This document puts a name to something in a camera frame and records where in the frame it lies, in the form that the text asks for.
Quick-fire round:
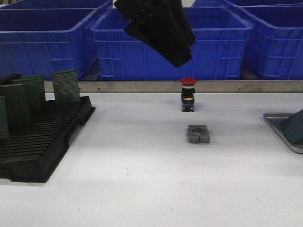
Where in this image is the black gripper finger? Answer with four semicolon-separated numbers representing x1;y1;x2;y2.
125;14;192;68
168;0;196;46

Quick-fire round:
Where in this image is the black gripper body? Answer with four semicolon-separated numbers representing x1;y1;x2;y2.
114;0;170;23

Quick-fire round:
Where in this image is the green perforated board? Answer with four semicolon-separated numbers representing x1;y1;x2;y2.
52;70;80;104
20;75;45;114
0;84;31;123
0;96;9;140
279;110;303;144

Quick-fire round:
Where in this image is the green perforated board mid left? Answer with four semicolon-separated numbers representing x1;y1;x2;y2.
11;78;45;115

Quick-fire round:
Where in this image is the silver metal tray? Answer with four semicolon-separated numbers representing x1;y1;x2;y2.
263;113;303;155

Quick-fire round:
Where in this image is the black slotted board rack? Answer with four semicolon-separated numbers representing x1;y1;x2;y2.
0;96;95;183

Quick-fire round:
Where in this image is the blue bin back right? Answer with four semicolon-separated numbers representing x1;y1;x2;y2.
192;0;303;7

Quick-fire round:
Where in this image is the blue plastic bin centre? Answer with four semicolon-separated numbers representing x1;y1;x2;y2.
91;7;251;81

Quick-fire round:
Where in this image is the blue plastic bin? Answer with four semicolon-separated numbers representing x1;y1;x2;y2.
239;5;303;80
0;9;98;80
91;7;251;81

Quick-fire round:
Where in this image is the red emergency stop button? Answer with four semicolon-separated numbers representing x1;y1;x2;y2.
180;78;197;112

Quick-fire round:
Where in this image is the blue plastic bin left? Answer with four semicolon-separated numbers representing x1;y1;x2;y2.
0;9;98;80

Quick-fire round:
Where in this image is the blue plastic bin right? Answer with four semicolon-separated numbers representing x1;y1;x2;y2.
239;5;303;80

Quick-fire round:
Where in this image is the grey metal clamp block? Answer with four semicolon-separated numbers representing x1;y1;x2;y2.
187;125;210;144

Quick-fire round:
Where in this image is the blue bin back left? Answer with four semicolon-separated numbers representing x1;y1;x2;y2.
0;0;113;9

